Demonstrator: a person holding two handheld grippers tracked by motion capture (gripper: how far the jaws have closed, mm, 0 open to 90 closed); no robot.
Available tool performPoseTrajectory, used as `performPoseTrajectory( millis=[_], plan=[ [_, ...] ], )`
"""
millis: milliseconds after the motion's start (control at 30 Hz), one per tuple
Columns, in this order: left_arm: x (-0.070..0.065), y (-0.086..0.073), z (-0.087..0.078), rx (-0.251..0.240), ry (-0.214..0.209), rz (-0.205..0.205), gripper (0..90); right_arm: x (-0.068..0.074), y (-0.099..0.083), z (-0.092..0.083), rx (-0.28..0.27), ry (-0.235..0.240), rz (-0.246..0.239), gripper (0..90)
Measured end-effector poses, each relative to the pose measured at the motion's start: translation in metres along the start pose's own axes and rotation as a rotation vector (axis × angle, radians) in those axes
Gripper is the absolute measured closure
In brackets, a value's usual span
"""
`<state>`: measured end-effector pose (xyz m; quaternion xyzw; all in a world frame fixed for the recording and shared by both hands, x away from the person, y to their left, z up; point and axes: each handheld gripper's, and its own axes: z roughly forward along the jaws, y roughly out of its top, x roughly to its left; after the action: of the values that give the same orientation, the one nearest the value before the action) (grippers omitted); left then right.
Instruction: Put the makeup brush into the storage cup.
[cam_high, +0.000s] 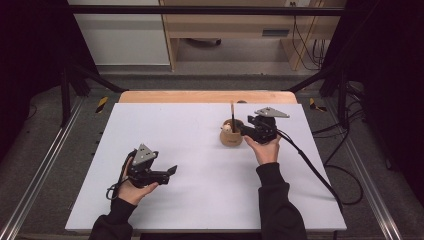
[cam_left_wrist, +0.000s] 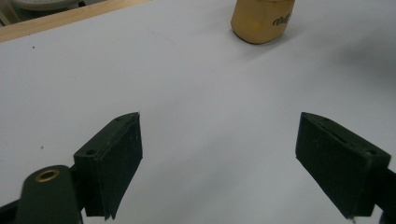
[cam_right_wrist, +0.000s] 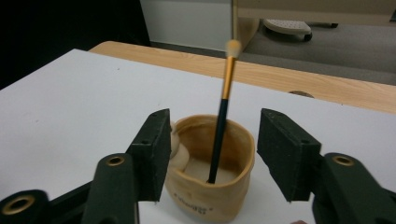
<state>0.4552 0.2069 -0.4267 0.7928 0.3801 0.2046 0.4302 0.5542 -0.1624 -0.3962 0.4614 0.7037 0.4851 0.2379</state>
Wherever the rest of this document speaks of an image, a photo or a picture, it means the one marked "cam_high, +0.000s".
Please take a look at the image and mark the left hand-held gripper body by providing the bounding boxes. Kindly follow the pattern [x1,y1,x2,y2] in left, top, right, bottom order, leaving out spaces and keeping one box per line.
[126,143,171,189]

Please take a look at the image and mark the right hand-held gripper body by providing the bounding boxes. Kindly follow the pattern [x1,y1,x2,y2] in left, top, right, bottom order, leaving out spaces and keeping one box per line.
[247,106,291,145]

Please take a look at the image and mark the black brush with wooden end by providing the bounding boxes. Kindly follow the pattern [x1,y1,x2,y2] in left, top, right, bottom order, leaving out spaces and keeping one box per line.
[230,101,237,134]

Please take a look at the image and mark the round wooden pen holder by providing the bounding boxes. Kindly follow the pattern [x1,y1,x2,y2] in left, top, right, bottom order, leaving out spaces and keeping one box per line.
[219,118,245,148]

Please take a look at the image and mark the person's right hand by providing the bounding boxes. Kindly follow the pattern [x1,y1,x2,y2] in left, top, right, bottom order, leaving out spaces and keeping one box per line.
[243,134,283,166]

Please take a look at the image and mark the person's left hand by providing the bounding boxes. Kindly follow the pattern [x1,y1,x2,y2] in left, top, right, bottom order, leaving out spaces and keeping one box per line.
[116,156,160,206]

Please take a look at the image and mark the white board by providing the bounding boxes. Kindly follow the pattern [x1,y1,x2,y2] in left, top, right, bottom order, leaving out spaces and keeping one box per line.
[64,102,348,233]

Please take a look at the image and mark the yellow clamp right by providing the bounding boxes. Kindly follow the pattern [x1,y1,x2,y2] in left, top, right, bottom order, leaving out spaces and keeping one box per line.
[308,97,328,113]

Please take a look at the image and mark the wooden table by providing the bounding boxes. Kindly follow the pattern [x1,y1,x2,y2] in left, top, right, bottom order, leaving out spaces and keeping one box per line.
[118,90,298,105]

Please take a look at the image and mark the light wooden desk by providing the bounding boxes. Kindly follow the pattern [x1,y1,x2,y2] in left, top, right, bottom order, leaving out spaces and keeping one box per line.
[158,0,346,72]

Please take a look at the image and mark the white cabinet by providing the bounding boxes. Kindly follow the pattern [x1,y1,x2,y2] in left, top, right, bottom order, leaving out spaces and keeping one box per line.
[67,0,171,66]

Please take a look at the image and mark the dark curtain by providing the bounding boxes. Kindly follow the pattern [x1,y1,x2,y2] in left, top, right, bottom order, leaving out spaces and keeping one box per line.
[319,0,424,208]
[0,0,100,163]

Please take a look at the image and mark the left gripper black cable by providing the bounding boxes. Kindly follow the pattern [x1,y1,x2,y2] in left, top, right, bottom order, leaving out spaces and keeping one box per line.
[105,149,135,201]

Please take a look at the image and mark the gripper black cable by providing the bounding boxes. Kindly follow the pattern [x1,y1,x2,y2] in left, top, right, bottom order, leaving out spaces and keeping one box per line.
[105,149,135,201]
[275,127,345,213]

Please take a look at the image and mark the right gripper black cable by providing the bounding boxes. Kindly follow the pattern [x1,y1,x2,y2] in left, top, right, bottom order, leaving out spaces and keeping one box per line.
[275,127,345,213]

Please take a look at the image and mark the black floor cables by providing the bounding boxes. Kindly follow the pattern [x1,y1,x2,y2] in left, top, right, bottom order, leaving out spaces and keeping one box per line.
[311,81,368,206]

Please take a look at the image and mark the black metal frame strut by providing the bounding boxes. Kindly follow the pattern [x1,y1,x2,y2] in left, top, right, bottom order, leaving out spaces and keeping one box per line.
[286,62,352,128]
[59,62,130,128]

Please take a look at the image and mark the bundle of hanging cables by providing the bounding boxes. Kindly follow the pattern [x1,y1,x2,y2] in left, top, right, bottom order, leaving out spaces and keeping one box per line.
[290,1,327,71]

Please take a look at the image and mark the aluminium rail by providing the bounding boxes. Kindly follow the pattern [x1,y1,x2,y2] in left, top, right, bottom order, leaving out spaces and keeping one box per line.
[0,95,85,240]
[323,96,405,240]

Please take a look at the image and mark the black horizontal frame bar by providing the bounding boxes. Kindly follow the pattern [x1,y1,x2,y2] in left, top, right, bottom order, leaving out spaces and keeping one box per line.
[66,4,346,17]

